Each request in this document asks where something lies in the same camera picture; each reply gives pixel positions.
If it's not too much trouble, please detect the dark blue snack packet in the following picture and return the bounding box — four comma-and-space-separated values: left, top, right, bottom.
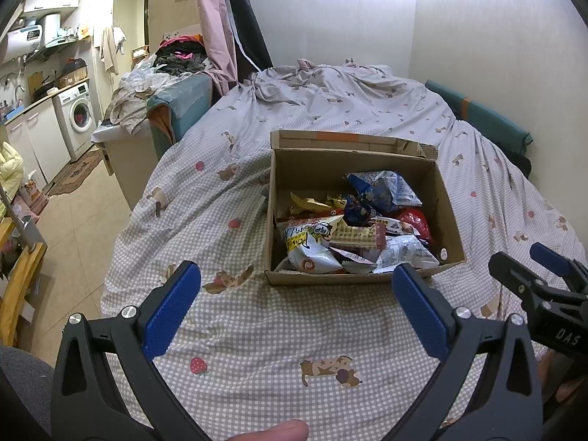
344, 193, 382, 226

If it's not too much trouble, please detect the orange brown snack packet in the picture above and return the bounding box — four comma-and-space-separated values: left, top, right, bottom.
276, 211, 343, 223

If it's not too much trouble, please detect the white fine-print snack packet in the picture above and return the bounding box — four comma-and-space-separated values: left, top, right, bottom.
374, 234, 441, 274

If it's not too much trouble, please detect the teal cushion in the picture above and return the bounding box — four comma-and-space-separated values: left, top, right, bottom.
147, 73, 214, 148
425, 79, 534, 148

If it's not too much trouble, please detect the white wall cabinet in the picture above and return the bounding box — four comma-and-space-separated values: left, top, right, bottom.
23, 0, 81, 14

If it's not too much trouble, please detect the white kitchen cabinet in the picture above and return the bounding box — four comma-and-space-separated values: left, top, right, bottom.
4, 98, 72, 184

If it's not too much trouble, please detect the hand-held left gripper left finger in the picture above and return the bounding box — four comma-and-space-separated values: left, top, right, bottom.
50, 260, 203, 441

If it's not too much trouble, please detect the pale yellow jacket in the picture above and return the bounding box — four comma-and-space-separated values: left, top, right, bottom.
0, 141, 25, 194

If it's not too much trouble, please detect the dark curtain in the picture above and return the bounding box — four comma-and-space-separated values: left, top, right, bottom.
223, 0, 274, 74

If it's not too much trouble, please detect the hanging beige towel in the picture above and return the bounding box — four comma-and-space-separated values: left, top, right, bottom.
98, 26, 127, 74

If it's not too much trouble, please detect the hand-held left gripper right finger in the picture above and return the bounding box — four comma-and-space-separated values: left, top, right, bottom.
392, 263, 545, 441

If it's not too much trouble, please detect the floral crumpled cloth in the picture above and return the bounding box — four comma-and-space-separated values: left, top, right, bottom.
105, 71, 184, 136

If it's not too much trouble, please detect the yellow wooden chair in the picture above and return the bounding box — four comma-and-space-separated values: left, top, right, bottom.
0, 220, 49, 345

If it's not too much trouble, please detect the brown patterned rug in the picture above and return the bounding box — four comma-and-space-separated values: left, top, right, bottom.
46, 147, 106, 198

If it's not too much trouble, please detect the red snack packet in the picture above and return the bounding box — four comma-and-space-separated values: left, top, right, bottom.
397, 208, 433, 242

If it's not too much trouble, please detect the checked printed bedsheet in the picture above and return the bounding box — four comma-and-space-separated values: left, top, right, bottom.
101, 57, 586, 441

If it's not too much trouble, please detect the pink curtain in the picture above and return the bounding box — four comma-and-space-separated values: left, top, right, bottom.
193, 0, 240, 97

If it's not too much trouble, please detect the brown cardboard box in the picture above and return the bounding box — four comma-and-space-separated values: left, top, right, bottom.
264, 129, 466, 286

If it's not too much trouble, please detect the brown white snack bar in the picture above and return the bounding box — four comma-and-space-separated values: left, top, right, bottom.
331, 220, 389, 251

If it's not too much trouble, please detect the person's grey trouser leg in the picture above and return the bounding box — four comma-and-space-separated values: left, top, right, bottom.
0, 344, 56, 441

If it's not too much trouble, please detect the white washing machine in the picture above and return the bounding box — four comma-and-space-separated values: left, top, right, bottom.
53, 80, 97, 161

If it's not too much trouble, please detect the blue white snack packet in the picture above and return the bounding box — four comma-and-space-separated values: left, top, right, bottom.
345, 171, 422, 214

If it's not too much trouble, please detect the purple white snack packet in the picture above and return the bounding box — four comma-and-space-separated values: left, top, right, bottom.
328, 245, 382, 274

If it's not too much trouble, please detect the white cartoon snack packet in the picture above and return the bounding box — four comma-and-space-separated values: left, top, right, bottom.
282, 216, 345, 274

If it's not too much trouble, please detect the pile of dark clothes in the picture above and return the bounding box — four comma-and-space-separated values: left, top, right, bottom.
154, 32, 212, 76

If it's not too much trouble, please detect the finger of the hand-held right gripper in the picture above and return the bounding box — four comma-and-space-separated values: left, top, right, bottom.
488, 252, 588, 318
529, 242, 588, 286

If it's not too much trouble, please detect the white side table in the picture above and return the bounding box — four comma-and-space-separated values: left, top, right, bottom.
92, 122, 159, 212

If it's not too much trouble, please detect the person's left hand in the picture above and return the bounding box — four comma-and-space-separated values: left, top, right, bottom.
227, 419, 309, 441

